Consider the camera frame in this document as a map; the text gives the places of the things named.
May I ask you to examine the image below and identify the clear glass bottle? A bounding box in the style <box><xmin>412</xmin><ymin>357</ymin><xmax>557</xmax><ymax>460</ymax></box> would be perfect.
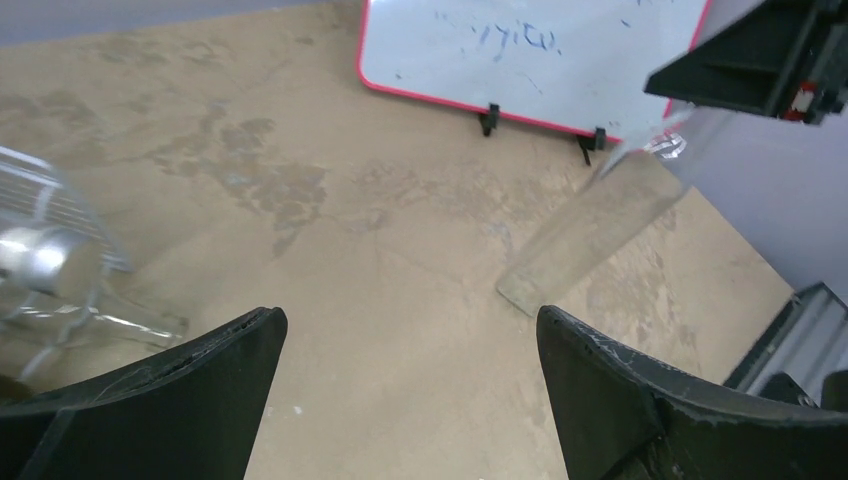
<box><xmin>495</xmin><ymin>104</ymin><xmax>736</xmax><ymax>317</ymax></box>
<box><xmin>1</xmin><ymin>288</ymin><xmax>188</xmax><ymax>378</ymax></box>

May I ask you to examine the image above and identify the black whiteboard clip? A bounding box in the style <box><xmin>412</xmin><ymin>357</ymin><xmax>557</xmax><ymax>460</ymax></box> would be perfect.
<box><xmin>478</xmin><ymin>103</ymin><xmax>500</xmax><ymax>137</ymax></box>
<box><xmin>576</xmin><ymin>127</ymin><xmax>607</xmax><ymax>166</ymax></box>

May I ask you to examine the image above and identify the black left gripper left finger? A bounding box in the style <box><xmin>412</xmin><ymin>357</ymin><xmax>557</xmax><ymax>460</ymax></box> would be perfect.
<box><xmin>1</xmin><ymin>307</ymin><xmax>288</xmax><ymax>479</ymax></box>

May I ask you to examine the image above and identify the pink framed whiteboard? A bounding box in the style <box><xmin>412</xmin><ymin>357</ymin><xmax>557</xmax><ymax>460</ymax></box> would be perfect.
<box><xmin>358</xmin><ymin>0</ymin><xmax>710</xmax><ymax>141</ymax></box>

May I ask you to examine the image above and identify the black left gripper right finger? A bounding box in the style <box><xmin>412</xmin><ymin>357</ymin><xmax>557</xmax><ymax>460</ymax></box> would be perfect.
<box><xmin>536</xmin><ymin>306</ymin><xmax>847</xmax><ymax>479</ymax></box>

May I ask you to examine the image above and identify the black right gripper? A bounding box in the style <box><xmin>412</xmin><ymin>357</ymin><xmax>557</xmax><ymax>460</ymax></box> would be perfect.
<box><xmin>644</xmin><ymin>0</ymin><xmax>847</xmax><ymax>125</ymax></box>

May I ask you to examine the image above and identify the round clear bottle silver cap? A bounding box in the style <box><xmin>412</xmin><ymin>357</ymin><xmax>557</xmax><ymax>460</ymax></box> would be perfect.
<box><xmin>1</xmin><ymin>146</ymin><xmax>134</xmax><ymax>323</ymax></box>

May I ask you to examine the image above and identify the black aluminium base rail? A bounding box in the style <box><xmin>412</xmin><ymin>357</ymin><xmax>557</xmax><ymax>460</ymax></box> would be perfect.
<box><xmin>723</xmin><ymin>283</ymin><xmax>847</xmax><ymax>413</ymax></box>

